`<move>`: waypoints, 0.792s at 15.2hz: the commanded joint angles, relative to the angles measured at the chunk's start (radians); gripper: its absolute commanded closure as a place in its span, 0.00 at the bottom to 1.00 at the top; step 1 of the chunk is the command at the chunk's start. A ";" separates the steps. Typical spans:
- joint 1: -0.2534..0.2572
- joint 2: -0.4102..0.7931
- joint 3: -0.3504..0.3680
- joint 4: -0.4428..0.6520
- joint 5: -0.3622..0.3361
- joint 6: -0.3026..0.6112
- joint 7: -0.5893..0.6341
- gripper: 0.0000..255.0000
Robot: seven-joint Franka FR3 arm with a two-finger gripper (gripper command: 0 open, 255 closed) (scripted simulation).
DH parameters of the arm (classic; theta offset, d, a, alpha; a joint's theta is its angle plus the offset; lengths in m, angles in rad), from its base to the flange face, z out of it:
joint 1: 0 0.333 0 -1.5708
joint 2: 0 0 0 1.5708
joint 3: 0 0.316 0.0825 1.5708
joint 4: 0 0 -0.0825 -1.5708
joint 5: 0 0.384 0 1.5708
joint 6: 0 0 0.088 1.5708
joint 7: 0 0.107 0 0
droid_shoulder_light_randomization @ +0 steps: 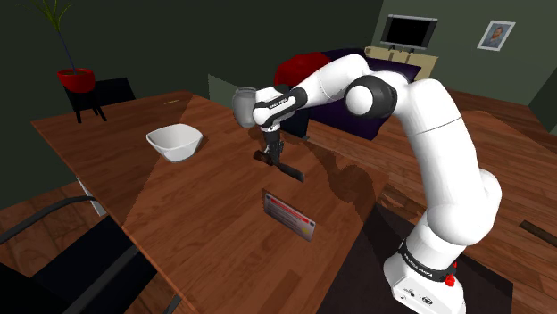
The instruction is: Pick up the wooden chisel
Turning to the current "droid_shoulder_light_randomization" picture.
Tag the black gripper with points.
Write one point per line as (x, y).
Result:
(272, 140)

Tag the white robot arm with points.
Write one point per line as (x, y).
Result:
(439, 156)

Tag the dark purple sofa, red cushion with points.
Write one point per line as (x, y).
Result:
(348, 124)

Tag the grey card with red stripe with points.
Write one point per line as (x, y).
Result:
(288, 216)

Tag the white bowl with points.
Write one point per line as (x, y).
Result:
(174, 141)

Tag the thin yellow stick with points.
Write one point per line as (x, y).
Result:
(172, 102)

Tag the wooden dining table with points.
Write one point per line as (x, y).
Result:
(209, 243)

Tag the dark robot stand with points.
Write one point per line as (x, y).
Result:
(365, 269)

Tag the wooden cabinet with television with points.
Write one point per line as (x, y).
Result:
(409, 32)

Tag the potted plant on black stand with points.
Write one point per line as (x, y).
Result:
(76, 79)

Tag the black chair with metal frame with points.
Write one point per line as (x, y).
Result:
(87, 269)

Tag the framed portrait wall picture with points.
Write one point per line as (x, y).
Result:
(496, 35)

